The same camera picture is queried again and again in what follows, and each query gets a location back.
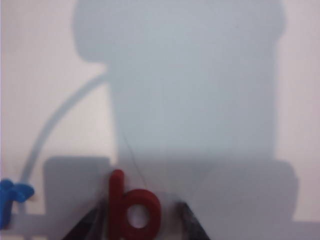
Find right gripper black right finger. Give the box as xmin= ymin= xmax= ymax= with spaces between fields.
xmin=174 ymin=200 xmax=215 ymax=240

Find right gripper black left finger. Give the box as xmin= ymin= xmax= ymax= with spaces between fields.
xmin=61 ymin=199 xmax=111 ymax=240

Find red letter b magnet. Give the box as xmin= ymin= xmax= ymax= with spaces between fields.
xmin=107 ymin=169 xmax=163 ymax=240

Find light blue letter r magnet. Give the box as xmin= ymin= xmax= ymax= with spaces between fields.
xmin=0 ymin=178 xmax=36 ymax=231

